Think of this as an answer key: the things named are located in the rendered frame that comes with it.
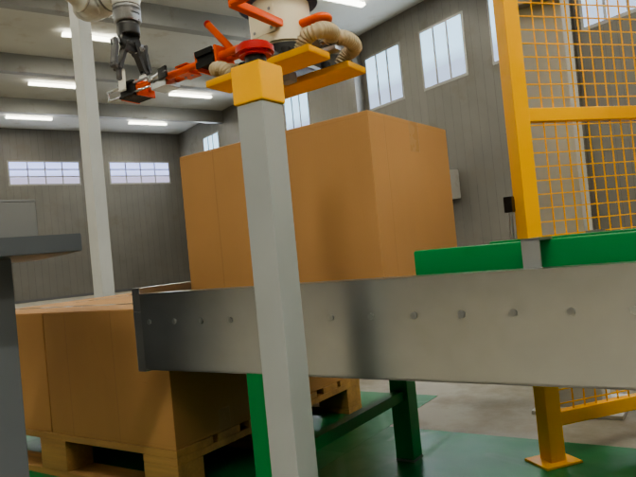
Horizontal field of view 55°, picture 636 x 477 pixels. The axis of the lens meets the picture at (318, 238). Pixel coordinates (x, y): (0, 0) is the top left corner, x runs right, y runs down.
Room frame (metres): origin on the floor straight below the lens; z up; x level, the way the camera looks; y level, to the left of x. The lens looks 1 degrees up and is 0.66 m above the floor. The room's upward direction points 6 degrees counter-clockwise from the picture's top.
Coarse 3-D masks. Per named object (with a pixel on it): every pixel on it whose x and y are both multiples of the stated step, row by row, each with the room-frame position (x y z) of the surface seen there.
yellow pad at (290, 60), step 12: (288, 48) 1.54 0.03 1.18; (300, 48) 1.47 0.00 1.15; (312, 48) 1.47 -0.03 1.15; (276, 60) 1.51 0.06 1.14; (288, 60) 1.50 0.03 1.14; (300, 60) 1.51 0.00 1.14; (312, 60) 1.52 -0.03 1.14; (324, 60) 1.54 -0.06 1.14; (288, 72) 1.60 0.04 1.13; (216, 84) 1.62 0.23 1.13; (228, 84) 1.63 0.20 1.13
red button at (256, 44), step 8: (248, 40) 1.07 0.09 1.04; (256, 40) 1.07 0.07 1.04; (264, 40) 1.08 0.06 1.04; (240, 48) 1.07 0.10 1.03; (248, 48) 1.07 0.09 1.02; (256, 48) 1.07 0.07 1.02; (264, 48) 1.07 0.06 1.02; (272, 48) 1.08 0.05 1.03; (240, 56) 1.08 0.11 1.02; (248, 56) 1.08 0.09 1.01; (256, 56) 1.08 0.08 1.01; (264, 56) 1.09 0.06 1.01
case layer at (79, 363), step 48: (48, 336) 2.03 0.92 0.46; (96, 336) 1.89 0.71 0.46; (48, 384) 2.05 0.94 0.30; (96, 384) 1.90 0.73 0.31; (144, 384) 1.77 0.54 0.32; (192, 384) 1.78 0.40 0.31; (240, 384) 1.95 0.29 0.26; (96, 432) 1.91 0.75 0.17; (144, 432) 1.78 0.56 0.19; (192, 432) 1.76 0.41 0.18
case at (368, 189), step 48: (288, 144) 1.43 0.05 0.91; (336, 144) 1.35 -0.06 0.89; (384, 144) 1.34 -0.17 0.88; (432, 144) 1.54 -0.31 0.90; (192, 192) 1.62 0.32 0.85; (240, 192) 1.52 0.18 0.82; (336, 192) 1.35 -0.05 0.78; (384, 192) 1.33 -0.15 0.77; (432, 192) 1.52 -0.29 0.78; (192, 240) 1.63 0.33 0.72; (240, 240) 1.53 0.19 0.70; (336, 240) 1.36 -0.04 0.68; (384, 240) 1.31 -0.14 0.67; (432, 240) 1.50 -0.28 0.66; (192, 288) 1.64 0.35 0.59
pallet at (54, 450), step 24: (336, 384) 2.39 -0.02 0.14; (312, 408) 2.55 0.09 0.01; (336, 408) 2.49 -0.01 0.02; (360, 408) 2.52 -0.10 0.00; (48, 432) 2.06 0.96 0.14; (240, 432) 1.93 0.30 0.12; (48, 456) 2.06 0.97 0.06; (72, 456) 2.02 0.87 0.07; (144, 456) 1.79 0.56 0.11; (168, 456) 1.73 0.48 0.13; (192, 456) 1.76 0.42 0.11
